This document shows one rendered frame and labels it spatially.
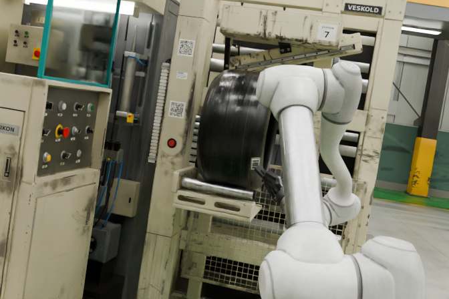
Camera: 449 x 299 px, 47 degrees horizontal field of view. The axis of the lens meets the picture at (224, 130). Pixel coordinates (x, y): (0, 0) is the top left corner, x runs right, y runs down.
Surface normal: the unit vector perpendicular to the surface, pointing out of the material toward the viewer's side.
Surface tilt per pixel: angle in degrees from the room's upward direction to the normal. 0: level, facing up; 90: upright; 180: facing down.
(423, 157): 90
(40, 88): 90
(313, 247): 48
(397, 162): 90
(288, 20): 90
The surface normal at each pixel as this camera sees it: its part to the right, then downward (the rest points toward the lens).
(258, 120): 0.53, -0.07
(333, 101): 0.18, 0.60
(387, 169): -0.04, 0.04
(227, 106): -0.15, -0.33
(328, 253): 0.27, -0.65
